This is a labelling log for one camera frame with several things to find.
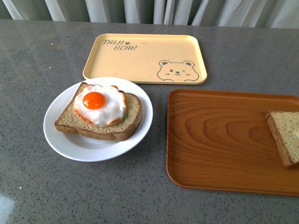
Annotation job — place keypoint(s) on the brown wooden tray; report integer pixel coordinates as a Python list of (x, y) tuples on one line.
[(221, 140)]

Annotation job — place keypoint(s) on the white round plate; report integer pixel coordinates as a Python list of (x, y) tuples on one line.
[(81, 148)]

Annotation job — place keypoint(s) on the fried egg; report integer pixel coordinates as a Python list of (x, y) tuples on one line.
[(101, 105)]

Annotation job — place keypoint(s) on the grey white curtain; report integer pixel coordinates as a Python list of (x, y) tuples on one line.
[(222, 13)]

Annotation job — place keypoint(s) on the yellow bear tray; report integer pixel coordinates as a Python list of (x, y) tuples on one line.
[(147, 59)]

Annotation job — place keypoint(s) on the bread slice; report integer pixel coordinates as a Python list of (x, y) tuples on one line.
[(284, 127), (70, 122)]

